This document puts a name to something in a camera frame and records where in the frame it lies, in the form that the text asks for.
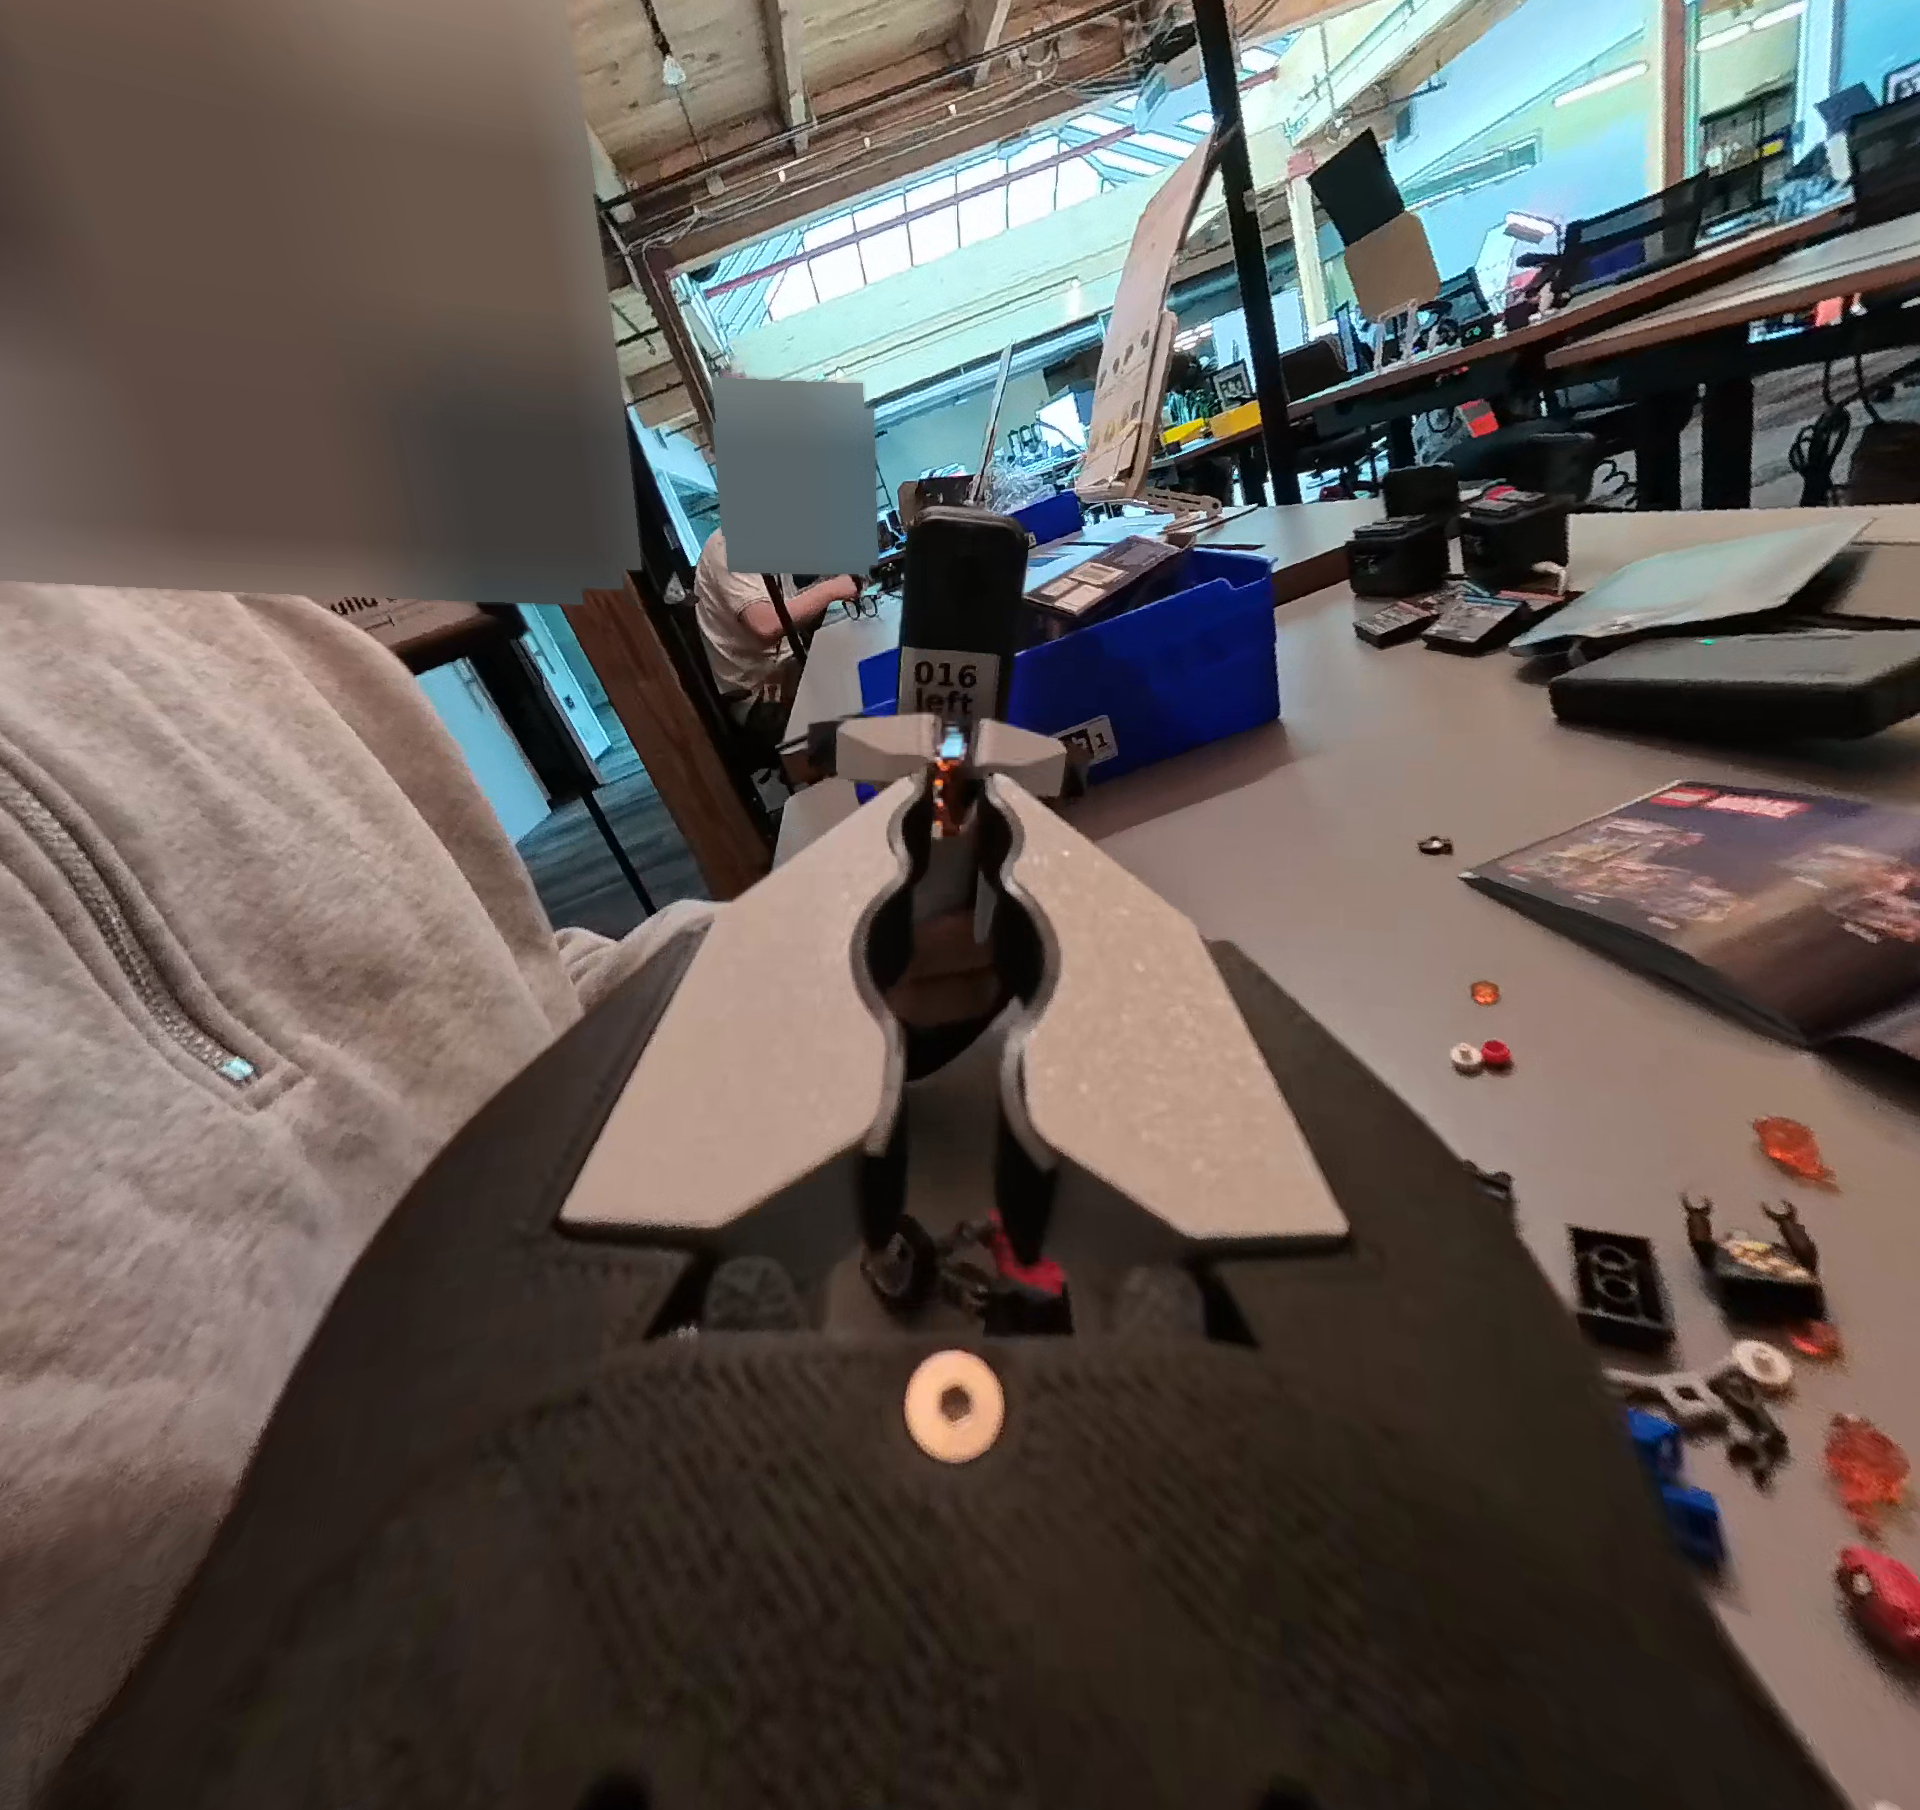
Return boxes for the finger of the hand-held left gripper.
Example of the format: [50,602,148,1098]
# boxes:
[971,720,1090,804]
[830,712,947,795]

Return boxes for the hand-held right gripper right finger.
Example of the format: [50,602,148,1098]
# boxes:
[956,772,1355,1273]

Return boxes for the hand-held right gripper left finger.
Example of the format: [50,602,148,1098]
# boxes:
[555,772,945,1263]

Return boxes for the black red lego motorbike build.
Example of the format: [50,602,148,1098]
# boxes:
[860,1209,1071,1315]

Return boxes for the black lego plate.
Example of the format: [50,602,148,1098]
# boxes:
[1565,1222,1679,1351]

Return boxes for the lego instruction booklet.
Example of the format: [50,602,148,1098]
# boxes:
[1462,780,1920,1065]

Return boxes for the black white lego piece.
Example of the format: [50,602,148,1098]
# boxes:
[1602,1368,1790,1487]

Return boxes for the blue lego piece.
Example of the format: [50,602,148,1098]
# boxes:
[1624,1406,1730,1569]

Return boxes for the person's left hand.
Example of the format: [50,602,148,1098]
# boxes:
[893,926,1029,1028]

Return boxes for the blue plastic bin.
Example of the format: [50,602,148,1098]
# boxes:
[859,490,1279,802]

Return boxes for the printed paper sheets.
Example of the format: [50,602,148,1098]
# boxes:
[1026,517,1202,624]

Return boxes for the plywood cutout board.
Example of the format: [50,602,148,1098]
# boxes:
[1071,127,1225,516]

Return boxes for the black steel column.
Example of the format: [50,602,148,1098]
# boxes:
[1169,0,1307,511]

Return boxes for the black brown cardboard sheet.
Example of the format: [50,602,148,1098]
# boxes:
[1304,125,1443,328]

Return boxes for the wooden work table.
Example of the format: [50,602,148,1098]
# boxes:
[1286,214,1861,469]
[1545,250,1920,511]

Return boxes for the black gold minifigure torso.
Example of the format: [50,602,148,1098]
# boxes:
[1684,1193,1831,1326]

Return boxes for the grey flat pouch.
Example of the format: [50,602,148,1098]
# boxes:
[1504,517,1869,659]

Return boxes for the black zip case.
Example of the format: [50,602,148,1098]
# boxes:
[1546,628,1920,740]

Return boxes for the red minifigure head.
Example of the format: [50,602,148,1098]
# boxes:
[1836,1539,1920,1659]

